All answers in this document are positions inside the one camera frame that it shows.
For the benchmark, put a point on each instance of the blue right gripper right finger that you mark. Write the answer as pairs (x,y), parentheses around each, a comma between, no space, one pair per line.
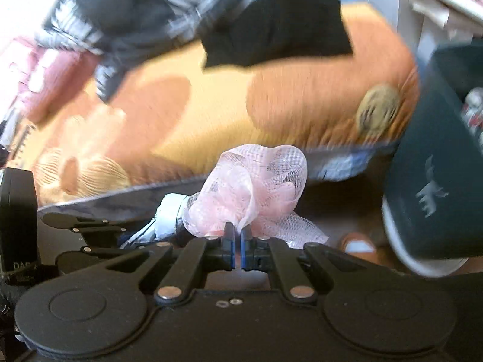
(246,240)

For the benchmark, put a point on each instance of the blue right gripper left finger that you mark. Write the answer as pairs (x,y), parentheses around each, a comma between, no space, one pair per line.
(229,246)

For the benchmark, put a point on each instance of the pink mesh netting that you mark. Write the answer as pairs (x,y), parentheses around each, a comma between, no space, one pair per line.
(257,187)

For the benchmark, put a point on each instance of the grey white wrapper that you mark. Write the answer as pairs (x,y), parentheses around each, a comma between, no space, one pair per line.
(167,225)

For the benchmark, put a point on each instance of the white printed snack bag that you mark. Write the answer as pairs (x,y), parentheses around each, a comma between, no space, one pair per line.
(472,112)

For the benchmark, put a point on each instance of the dark teal trash bin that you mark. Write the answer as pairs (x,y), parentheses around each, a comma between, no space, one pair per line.
(432,202)

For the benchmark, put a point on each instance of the orange brown slipper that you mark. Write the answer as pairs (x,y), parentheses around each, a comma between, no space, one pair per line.
(360,246)

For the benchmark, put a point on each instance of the orange floral bed cover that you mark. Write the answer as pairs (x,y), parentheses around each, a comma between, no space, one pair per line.
(172,118)

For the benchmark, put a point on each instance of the pink quilted blanket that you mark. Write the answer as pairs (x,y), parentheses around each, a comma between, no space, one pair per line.
(50,78)

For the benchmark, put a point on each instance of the black folded cloth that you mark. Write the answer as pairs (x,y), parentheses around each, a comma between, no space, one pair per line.
(269,30)

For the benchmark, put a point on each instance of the black white striped garment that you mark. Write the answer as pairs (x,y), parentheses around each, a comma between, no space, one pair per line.
(127,33)

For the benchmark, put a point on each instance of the white corner shelf unit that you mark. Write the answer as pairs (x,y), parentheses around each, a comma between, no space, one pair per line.
(428,24)

